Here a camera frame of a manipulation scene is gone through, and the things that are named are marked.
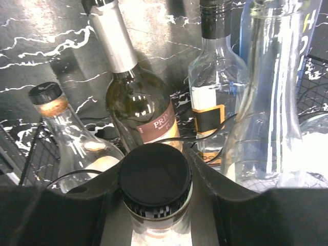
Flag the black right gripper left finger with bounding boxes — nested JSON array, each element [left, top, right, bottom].
[[1, 164, 128, 245]]

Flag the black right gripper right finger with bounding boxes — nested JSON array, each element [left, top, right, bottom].
[[184, 148, 327, 245]]

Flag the clear bottle black cork cap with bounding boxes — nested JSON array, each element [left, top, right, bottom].
[[117, 143, 193, 245]]

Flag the clear bottle gold neck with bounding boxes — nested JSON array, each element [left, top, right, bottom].
[[28, 82, 124, 193]]

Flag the blue clear tall bottle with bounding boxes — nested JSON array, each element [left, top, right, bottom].
[[221, 1, 327, 193]]

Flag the clear square bottle white label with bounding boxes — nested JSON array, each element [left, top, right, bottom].
[[300, 113, 327, 188]]

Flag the green wine bottle silver neck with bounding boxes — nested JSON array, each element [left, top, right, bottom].
[[82, 1, 182, 152]]

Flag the clear flask black gold label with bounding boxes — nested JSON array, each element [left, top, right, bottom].
[[188, 1, 247, 170]]

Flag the black wire wine rack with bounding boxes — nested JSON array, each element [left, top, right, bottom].
[[1, 55, 327, 190]]

